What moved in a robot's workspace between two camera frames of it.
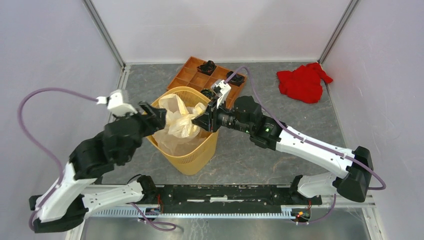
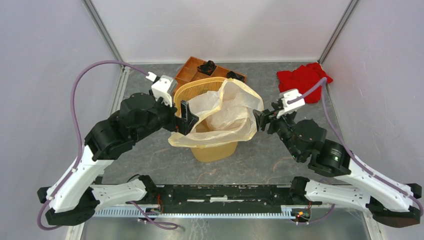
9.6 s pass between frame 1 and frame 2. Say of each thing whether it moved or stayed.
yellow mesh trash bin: moved
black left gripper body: moved
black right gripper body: moved
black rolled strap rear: stayed
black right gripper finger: moved
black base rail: stayed
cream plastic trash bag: moved
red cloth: stayed
